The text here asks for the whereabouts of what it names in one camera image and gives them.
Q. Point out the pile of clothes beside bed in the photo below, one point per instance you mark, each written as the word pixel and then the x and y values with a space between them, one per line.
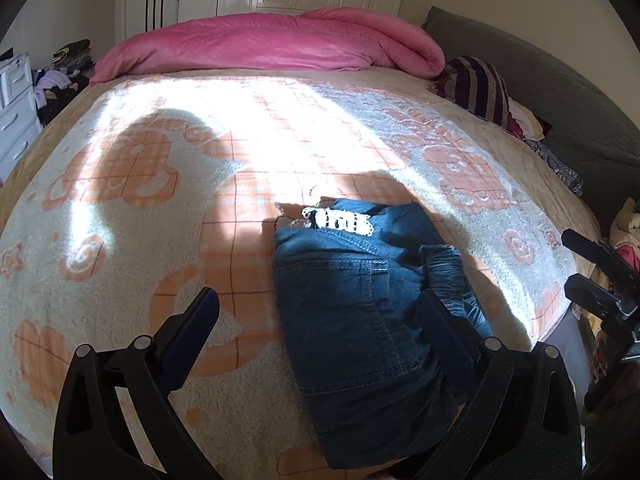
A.
pixel 624 233

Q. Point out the white drawer cabinet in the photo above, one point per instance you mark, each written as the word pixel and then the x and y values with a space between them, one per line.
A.
pixel 19 122

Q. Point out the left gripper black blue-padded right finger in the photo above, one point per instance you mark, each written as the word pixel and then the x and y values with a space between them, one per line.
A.
pixel 520 418

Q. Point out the dark blue patterned cloth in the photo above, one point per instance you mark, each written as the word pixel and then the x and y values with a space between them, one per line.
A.
pixel 570 177

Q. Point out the blue denim pants lace hem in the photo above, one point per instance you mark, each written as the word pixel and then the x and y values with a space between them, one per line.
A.
pixel 347 299

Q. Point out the dark clothes heap on floor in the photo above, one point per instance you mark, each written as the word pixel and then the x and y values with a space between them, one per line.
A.
pixel 56 85

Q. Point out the pink quilted comforter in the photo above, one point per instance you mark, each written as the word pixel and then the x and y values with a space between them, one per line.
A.
pixel 324 39

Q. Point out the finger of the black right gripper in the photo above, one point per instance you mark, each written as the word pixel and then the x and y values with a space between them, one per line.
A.
pixel 603 256
pixel 618 313

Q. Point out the cream orange patterned bed blanket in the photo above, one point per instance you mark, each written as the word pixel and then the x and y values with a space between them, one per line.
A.
pixel 147 189

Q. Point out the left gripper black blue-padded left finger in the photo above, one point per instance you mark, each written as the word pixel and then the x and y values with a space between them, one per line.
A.
pixel 91 437

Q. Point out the dark grey upholstered headboard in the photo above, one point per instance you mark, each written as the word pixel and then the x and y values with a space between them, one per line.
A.
pixel 589 132

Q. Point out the purple striped pillow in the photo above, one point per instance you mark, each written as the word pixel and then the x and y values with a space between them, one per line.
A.
pixel 477 87

